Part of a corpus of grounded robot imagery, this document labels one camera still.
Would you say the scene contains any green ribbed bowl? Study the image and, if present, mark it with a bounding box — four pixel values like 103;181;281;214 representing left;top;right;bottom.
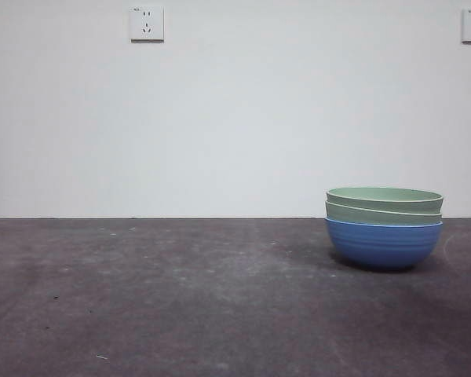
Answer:
325;187;444;215
324;200;444;227

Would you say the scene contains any blue ribbed bowl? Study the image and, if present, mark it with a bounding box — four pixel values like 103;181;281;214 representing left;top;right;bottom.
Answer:
323;218;444;272

